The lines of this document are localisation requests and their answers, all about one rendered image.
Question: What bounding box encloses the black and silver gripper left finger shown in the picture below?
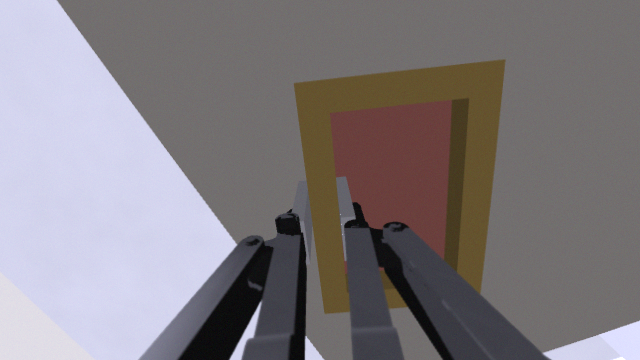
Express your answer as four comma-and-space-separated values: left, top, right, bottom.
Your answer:
138, 180, 313, 360

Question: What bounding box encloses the grey flat board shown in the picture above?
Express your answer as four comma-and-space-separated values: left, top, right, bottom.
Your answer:
57, 0, 640, 353

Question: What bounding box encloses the brown rectangular frame with red panel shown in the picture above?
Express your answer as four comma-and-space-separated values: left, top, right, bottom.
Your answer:
294, 59, 505, 314

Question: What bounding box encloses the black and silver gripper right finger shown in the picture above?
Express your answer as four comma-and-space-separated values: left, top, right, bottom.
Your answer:
336, 176, 551, 360

